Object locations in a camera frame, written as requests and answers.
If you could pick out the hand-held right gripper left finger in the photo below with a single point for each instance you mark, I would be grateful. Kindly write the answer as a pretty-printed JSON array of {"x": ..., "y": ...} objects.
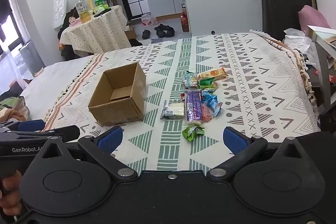
[{"x": 110, "y": 138}]

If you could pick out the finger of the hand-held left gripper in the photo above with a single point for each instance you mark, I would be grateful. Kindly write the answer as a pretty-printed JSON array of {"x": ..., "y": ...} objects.
[
  {"x": 31, "y": 125},
  {"x": 68, "y": 132}
]

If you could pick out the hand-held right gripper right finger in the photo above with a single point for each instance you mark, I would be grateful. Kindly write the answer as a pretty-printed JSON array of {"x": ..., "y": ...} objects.
[{"x": 235, "y": 140}]

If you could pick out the brown cardboard box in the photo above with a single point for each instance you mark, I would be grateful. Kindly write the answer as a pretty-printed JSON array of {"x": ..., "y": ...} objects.
[{"x": 115, "y": 113}]

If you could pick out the pink snack packet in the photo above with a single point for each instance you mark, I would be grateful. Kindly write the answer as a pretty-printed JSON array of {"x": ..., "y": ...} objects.
[{"x": 206, "y": 115}]

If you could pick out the blue snack packet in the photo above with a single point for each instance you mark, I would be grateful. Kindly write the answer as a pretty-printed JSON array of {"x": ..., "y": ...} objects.
[
  {"x": 208, "y": 95},
  {"x": 215, "y": 106}
]

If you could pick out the small light green snack packet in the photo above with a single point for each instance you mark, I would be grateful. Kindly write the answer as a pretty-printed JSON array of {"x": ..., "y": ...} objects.
[{"x": 193, "y": 132}]

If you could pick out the long purple snack packet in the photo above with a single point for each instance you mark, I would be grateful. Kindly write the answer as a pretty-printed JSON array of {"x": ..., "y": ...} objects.
[{"x": 193, "y": 107}]

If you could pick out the clear biscuit stick packet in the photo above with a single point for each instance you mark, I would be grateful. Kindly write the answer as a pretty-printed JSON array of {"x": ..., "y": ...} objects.
[{"x": 214, "y": 87}]

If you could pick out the green triangular snack packet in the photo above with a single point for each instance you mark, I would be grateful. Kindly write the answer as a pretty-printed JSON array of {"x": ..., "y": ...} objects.
[{"x": 206, "y": 82}]

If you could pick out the white snack packet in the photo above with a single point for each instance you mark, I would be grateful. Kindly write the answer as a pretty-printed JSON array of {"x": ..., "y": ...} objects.
[{"x": 176, "y": 109}]

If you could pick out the orange cracker packet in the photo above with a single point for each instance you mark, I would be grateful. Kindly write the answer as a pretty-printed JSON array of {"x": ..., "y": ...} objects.
[{"x": 214, "y": 74}]

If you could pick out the blue sandwich cookie packet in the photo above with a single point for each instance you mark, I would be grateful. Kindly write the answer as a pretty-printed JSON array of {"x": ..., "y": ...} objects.
[{"x": 191, "y": 79}]

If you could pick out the person's left hand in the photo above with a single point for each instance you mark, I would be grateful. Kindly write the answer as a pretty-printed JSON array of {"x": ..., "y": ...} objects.
[{"x": 11, "y": 184}]

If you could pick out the green crumpled cloth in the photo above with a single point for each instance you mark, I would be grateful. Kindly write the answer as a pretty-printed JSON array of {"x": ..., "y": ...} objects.
[{"x": 11, "y": 108}]

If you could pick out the white bed sheet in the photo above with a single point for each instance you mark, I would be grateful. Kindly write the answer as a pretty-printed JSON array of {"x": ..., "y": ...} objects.
[{"x": 52, "y": 82}]

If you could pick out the grey floor appliance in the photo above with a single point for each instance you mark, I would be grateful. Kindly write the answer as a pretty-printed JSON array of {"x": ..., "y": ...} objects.
[{"x": 30, "y": 58}]

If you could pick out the patterned blanket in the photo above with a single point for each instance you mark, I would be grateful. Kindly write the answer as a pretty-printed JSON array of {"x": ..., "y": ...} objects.
[{"x": 236, "y": 56}]

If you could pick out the round table with dotted cloth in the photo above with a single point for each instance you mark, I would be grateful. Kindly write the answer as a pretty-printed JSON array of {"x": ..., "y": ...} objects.
[{"x": 99, "y": 32}]

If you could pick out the cardboard box on floor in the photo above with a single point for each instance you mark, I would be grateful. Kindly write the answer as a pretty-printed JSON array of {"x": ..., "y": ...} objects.
[{"x": 130, "y": 33}]

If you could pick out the black slipper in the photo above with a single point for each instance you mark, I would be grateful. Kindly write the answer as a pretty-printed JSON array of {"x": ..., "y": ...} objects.
[
  {"x": 145, "y": 34},
  {"x": 170, "y": 31},
  {"x": 160, "y": 33},
  {"x": 160, "y": 27}
]

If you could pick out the black jacket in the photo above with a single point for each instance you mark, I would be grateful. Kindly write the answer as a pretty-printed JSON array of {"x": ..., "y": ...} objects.
[{"x": 67, "y": 20}]

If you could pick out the pink box with figure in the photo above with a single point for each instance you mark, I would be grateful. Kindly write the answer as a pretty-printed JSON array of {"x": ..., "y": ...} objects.
[{"x": 74, "y": 22}]

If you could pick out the clear plastic packaging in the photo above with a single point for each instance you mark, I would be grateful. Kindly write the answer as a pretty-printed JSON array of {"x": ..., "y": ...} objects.
[{"x": 59, "y": 11}]

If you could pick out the white crumpled bag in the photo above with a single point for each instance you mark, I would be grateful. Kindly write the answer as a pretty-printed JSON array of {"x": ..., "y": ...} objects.
[{"x": 296, "y": 40}]

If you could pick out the clear bottle with yellow liquid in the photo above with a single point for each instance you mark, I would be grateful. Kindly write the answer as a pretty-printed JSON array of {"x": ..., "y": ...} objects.
[{"x": 82, "y": 12}]

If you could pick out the white side table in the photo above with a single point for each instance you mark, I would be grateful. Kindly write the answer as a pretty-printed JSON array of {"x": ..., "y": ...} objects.
[{"x": 324, "y": 56}]

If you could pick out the black flat device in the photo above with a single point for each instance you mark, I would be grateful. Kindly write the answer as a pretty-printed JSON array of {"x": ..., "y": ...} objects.
[{"x": 103, "y": 13}]

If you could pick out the pink water bottle pack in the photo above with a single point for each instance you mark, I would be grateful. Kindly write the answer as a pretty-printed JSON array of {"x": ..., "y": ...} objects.
[{"x": 148, "y": 19}]

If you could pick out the dark hanging clothes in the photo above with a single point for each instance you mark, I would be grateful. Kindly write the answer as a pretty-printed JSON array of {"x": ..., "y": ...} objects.
[{"x": 5, "y": 1}]

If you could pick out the red drink bottle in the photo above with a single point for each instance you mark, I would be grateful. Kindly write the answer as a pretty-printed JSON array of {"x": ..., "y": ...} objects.
[{"x": 185, "y": 22}]

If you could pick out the green box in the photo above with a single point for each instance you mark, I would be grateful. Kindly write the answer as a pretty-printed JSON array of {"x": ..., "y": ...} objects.
[{"x": 101, "y": 7}]

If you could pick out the small yellow bottle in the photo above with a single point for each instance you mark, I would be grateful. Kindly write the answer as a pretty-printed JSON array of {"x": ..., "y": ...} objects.
[{"x": 90, "y": 4}]

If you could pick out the pink pillow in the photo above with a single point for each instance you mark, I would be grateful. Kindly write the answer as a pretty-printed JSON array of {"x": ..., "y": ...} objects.
[{"x": 313, "y": 19}]

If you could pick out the black chair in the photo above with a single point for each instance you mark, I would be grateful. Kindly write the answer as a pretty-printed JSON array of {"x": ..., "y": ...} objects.
[{"x": 286, "y": 3}]

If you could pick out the white spray bottle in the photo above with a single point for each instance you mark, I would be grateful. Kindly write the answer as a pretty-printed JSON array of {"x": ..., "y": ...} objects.
[{"x": 183, "y": 2}]

